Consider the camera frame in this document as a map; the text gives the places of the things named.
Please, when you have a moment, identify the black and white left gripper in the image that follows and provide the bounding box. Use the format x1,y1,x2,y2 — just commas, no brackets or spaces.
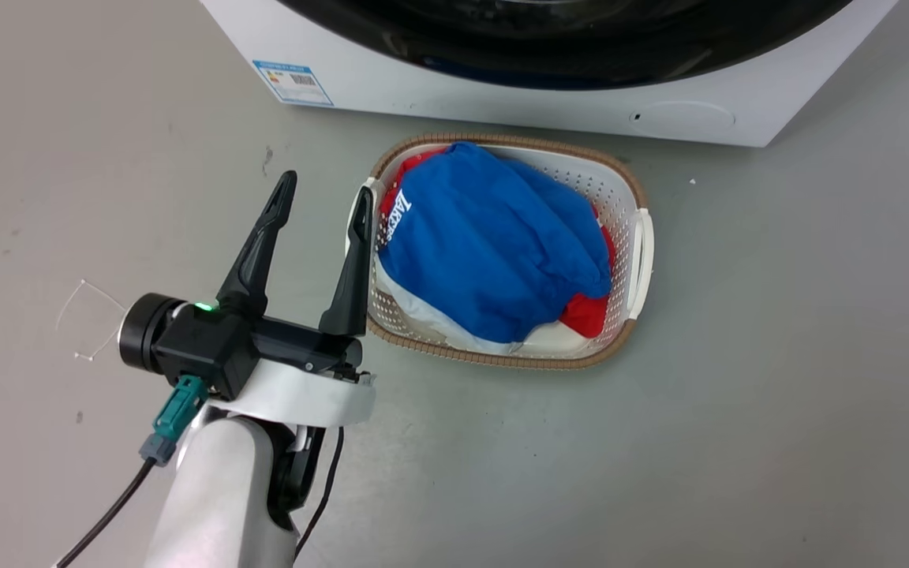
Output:
208,170,377,428

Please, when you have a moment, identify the white washing machine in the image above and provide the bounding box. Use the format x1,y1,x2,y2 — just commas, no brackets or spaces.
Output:
200,0,902,148

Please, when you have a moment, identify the black round washing machine door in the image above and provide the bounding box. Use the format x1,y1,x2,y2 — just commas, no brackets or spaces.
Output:
276,0,855,91

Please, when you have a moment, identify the blue garment with white print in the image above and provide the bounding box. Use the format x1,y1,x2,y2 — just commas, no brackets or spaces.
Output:
376,142,614,345

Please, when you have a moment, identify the blue energy label sticker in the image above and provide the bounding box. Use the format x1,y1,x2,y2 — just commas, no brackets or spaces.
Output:
252,60,335,107

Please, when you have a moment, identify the red garment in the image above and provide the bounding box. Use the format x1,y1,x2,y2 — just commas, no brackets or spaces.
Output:
378,146,618,339

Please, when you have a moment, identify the white laundry basket brown rim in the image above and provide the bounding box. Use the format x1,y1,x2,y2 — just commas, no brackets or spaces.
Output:
346,133,655,371

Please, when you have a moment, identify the black cable with teal plug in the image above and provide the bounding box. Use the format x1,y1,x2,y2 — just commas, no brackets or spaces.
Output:
52,375,210,568

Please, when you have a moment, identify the thin black cable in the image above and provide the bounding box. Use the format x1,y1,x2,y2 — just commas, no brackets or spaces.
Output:
294,426,345,562

